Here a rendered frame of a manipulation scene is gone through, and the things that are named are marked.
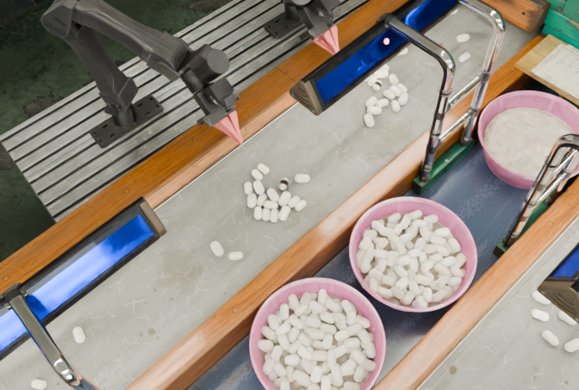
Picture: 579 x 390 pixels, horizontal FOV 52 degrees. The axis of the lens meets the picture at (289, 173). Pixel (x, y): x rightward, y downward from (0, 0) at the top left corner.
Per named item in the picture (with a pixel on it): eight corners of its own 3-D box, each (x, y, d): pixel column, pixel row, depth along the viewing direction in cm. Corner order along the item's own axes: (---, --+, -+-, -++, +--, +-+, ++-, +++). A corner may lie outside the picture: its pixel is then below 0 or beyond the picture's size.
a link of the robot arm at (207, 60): (236, 54, 131) (194, 18, 126) (221, 82, 127) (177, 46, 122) (209, 72, 140) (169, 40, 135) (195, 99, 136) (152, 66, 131)
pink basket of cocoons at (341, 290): (228, 352, 125) (221, 338, 117) (319, 271, 134) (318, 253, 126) (316, 453, 114) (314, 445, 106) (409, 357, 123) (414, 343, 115)
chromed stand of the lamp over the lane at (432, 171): (363, 151, 152) (373, 16, 115) (414, 108, 159) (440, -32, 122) (420, 196, 144) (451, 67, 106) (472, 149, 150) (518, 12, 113)
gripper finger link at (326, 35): (358, 44, 150) (339, 12, 148) (338, 59, 148) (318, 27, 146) (345, 50, 156) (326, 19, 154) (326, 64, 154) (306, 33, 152)
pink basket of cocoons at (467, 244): (328, 296, 131) (328, 279, 123) (374, 201, 144) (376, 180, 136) (446, 347, 123) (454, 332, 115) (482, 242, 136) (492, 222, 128)
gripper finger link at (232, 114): (253, 136, 137) (230, 102, 135) (230, 153, 134) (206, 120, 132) (244, 139, 143) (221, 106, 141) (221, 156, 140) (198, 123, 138)
